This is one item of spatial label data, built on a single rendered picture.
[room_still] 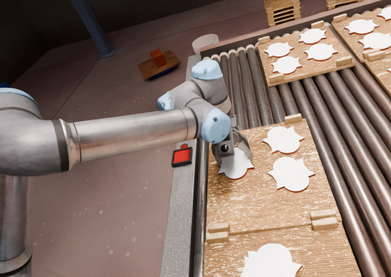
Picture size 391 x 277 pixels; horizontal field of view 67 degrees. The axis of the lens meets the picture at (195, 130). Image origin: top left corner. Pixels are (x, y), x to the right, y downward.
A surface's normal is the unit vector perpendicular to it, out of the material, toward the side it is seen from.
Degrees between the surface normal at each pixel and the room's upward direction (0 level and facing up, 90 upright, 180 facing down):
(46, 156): 80
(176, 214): 0
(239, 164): 0
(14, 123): 30
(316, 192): 0
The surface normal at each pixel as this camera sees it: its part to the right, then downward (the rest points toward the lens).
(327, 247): -0.31, -0.74
